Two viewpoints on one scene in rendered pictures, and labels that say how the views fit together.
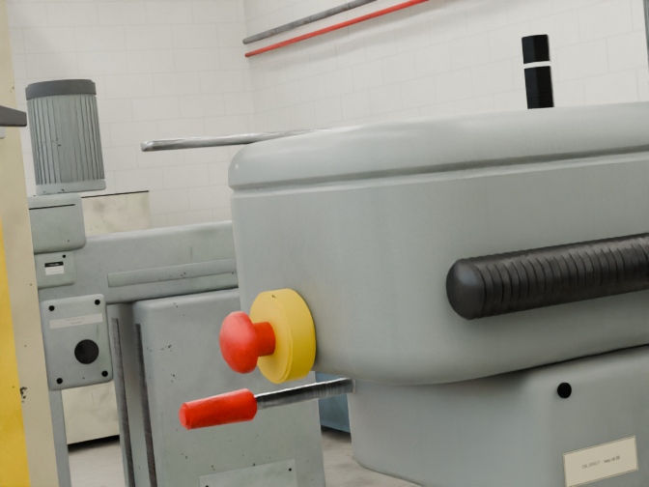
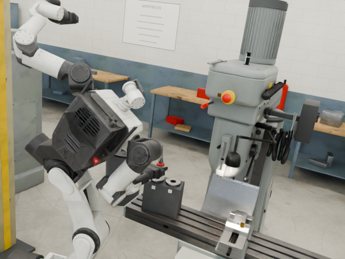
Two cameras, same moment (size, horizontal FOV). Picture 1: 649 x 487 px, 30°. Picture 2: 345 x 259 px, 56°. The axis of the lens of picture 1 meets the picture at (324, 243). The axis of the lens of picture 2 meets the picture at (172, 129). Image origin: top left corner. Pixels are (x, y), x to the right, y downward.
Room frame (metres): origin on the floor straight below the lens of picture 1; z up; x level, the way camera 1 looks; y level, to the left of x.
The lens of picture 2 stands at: (-0.19, 1.08, 2.04)
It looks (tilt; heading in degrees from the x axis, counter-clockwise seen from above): 18 degrees down; 322
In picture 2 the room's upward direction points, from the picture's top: 8 degrees clockwise
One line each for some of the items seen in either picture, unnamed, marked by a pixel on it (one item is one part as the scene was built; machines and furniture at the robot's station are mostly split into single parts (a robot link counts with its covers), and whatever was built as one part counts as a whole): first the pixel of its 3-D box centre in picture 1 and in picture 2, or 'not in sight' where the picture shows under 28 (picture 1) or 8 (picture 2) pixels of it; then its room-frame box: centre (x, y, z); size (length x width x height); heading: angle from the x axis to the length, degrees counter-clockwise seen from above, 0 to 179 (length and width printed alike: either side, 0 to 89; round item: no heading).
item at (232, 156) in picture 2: not in sight; (233, 158); (0.76, -0.04, 1.47); 0.07 x 0.07 x 0.06
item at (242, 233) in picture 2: not in sight; (237, 227); (0.75, -0.18, 1.05); 0.12 x 0.06 x 0.04; 32
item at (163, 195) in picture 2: not in sight; (163, 194); (1.19, 0.01, 1.06); 0.22 x 0.12 x 0.20; 41
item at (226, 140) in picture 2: not in sight; (224, 155); (0.84, -0.07, 1.44); 0.04 x 0.04 x 0.21; 29
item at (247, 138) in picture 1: (294, 134); (216, 61); (0.91, 0.01, 1.89); 0.24 x 0.04 x 0.01; 122
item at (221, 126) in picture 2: not in sight; (231, 144); (0.90, -0.17, 1.47); 0.21 x 0.19 x 0.32; 29
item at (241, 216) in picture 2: not in sight; (240, 218); (0.78, -0.23, 1.07); 0.06 x 0.05 x 0.06; 32
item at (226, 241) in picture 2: not in sight; (237, 230); (0.77, -0.20, 1.01); 0.35 x 0.15 x 0.11; 122
